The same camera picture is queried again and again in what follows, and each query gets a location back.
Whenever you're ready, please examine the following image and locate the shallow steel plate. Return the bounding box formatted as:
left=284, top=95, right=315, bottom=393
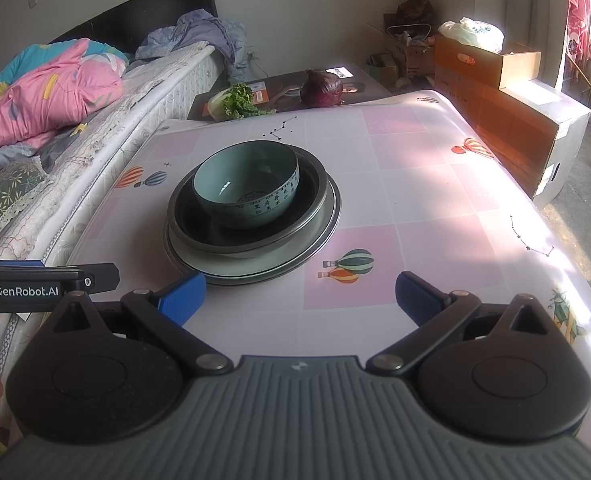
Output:
left=163, top=160, right=343, bottom=288

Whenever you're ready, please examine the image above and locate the white quilted mattress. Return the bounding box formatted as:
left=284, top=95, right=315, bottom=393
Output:
left=0, top=42, right=226, bottom=361

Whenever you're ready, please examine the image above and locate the purple onion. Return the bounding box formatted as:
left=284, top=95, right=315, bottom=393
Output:
left=300, top=69, right=347, bottom=109

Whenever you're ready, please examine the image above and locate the green leafy lettuce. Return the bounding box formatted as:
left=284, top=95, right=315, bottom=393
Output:
left=208, top=83, right=276, bottom=122

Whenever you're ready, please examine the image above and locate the pink floral quilt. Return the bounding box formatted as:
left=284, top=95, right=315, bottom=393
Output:
left=0, top=37, right=130, bottom=176

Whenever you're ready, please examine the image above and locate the small open cardboard box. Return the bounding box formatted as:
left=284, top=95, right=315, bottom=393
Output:
left=383, top=24, right=437, bottom=80

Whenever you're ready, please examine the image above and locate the white plastic bag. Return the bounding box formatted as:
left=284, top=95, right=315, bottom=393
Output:
left=438, top=17, right=505, bottom=54

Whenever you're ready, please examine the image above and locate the black bed headboard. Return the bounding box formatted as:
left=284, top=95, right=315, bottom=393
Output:
left=50, top=0, right=218, bottom=58

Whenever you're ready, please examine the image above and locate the red floral cloth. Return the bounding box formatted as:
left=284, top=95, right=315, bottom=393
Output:
left=567, top=0, right=591, bottom=68

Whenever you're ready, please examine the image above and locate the deep steel bowl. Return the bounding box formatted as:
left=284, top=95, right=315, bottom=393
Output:
left=168, top=145, right=330, bottom=260

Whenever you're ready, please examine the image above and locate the brown paper bag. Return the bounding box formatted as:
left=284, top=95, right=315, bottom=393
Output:
left=395, top=0, right=437, bottom=28

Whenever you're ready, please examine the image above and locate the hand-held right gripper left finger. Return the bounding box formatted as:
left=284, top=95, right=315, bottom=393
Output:
left=50, top=272, right=233, bottom=377

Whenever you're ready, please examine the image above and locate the orange-brown cardboard box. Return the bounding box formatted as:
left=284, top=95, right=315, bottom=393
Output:
left=434, top=35, right=542, bottom=91

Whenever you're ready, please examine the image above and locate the green floral pillow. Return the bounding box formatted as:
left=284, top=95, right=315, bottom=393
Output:
left=0, top=160, right=51, bottom=251

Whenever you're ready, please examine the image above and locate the grey-blue clothes pile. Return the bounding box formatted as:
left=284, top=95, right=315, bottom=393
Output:
left=135, top=10, right=248, bottom=83

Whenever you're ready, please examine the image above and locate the large white-sided cardboard box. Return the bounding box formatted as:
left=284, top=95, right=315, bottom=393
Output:
left=435, top=79, right=591, bottom=201

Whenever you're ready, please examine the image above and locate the green paper box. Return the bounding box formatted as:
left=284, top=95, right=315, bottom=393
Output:
left=365, top=52, right=397, bottom=82

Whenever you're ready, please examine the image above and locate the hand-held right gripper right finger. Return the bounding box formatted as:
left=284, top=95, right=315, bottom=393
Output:
left=367, top=271, right=566, bottom=377

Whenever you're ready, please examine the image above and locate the green ceramic bowl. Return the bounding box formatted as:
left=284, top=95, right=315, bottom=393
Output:
left=192, top=141, right=301, bottom=231

